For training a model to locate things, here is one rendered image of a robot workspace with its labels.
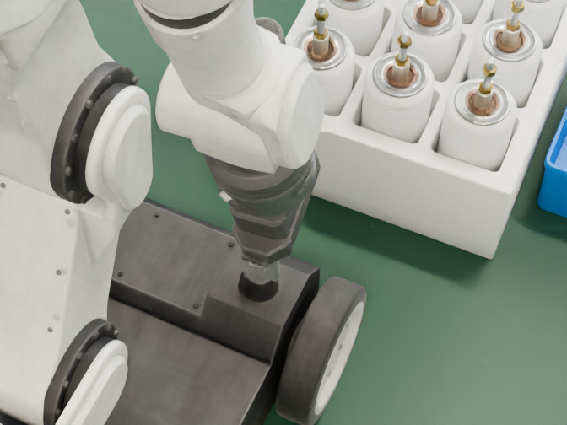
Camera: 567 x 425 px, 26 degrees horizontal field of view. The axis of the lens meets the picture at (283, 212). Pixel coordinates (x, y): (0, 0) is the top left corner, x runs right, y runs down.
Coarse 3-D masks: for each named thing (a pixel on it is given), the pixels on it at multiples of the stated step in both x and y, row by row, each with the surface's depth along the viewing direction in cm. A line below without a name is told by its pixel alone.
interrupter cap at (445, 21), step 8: (416, 0) 175; (440, 0) 175; (408, 8) 174; (416, 8) 174; (440, 8) 174; (448, 8) 174; (408, 16) 173; (416, 16) 173; (440, 16) 174; (448, 16) 173; (408, 24) 172; (416, 24) 172; (424, 24) 172; (432, 24) 172; (440, 24) 172; (448, 24) 172; (416, 32) 172; (424, 32) 171; (432, 32) 171; (440, 32) 171
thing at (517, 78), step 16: (480, 32) 172; (480, 48) 171; (480, 64) 171; (496, 64) 169; (512, 64) 169; (528, 64) 169; (496, 80) 171; (512, 80) 171; (528, 80) 173; (528, 96) 178
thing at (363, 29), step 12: (324, 0) 175; (384, 0) 177; (336, 12) 174; (348, 12) 174; (360, 12) 174; (372, 12) 175; (336, 24) 176; (348, 24) 175; (360, 24) 175; (372, 24) 177; (348, 36) 178; (360, 36) 178; (372, 36) 179; (360, 48) 180; (372, 48) 182
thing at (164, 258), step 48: (144, 240) 161; (192, 240) 161; (144, 288) 157; (192, 288) 157; (240, 288) 154; (288, 288) 155; (144, 336) 156; (192, 336) 156; (240, 336) 154; (288, 336) 158; (144, 384) 153; (192, 384) 153; (240, 384) 153
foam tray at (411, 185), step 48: (384, 48) 180; (432, 96) 177; (336, 144) 174; (384, 144) 170; (432, 144) 172; (528, 144) 170; (336, 192) 184; (384, 192) 178; (432, 192) 173; (480, 192) 168; (480, 240) 178
